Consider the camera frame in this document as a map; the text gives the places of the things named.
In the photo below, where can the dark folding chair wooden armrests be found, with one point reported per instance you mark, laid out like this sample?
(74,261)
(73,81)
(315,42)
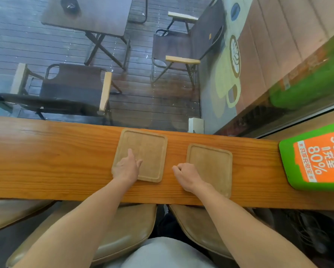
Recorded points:
(69,89)
(183,41)

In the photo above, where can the black bag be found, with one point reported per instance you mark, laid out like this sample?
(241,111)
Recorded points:
(309,234)

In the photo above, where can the person's right forearm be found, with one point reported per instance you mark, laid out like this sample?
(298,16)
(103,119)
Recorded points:
(248,234)

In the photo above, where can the black ashtray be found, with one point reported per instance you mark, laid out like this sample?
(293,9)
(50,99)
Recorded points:
(70,4)

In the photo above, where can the tan leather stool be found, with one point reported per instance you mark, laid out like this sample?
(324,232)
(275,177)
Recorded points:
(195,228)
(13,213)
(128,228)

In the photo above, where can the green and orange sign stand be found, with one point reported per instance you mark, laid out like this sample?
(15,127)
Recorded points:
(317,159)

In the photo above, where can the person's grey clothing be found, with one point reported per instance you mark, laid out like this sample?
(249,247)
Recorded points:
(161,255)

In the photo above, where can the square wooden tray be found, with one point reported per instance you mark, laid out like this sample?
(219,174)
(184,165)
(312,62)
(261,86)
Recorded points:
(149,150)
(213,167)

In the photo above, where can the dark folding outdoor table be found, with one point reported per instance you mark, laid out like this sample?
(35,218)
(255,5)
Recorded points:
(94,13)

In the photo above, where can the blue oval window sticker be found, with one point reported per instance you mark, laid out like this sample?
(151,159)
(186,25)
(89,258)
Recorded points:
(235,11)

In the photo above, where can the person's right thumb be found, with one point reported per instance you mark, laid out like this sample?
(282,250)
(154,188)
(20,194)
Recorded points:
(176,170)

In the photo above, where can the black metal chair frame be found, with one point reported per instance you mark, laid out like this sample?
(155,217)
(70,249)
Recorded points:
(144,16)

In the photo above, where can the person's left thumb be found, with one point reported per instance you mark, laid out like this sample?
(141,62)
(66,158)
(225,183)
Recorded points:
(139,164)

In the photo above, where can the person's left forearm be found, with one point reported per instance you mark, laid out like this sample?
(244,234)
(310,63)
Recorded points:
(80,223)

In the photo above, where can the coffee cup window sticker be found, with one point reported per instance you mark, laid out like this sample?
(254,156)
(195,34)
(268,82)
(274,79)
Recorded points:
(228,78)

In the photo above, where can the person's right hand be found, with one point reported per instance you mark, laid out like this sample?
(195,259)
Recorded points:
(190,178)

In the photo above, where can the person's left hand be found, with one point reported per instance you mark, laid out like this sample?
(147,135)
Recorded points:
(125,171)

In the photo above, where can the small white box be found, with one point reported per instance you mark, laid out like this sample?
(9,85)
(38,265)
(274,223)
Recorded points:
(195,126)

